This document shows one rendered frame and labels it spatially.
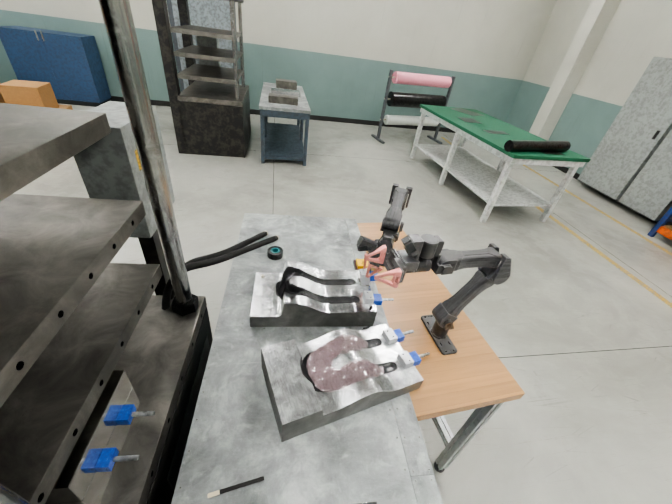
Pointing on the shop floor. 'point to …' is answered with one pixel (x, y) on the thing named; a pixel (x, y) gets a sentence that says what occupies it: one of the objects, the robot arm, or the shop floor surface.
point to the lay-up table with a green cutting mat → (463, 165)
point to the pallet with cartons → (29, 94)
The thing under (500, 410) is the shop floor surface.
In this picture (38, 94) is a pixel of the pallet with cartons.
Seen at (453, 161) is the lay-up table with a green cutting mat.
